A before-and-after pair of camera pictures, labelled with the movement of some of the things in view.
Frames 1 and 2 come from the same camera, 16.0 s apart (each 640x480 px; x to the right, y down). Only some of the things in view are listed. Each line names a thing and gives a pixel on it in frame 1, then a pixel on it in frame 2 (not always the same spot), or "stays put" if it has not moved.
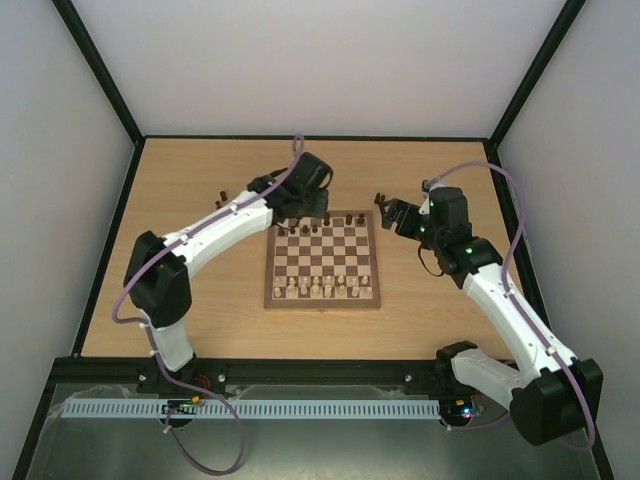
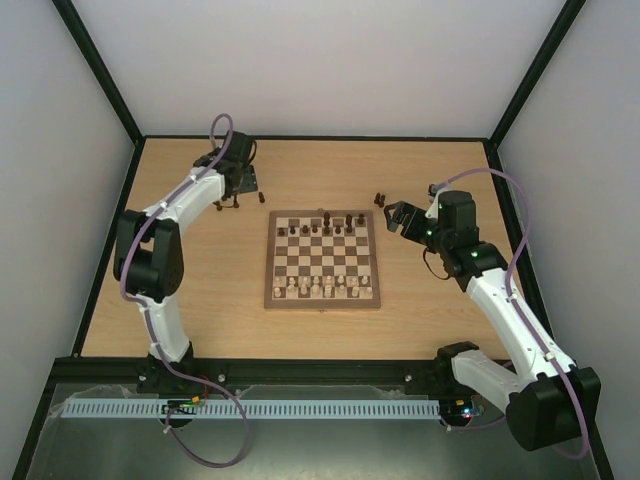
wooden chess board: (327, 262) stays put
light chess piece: (291, 290) stays put
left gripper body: (314, 210) → (249, 184)
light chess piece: (341, 290) stays put
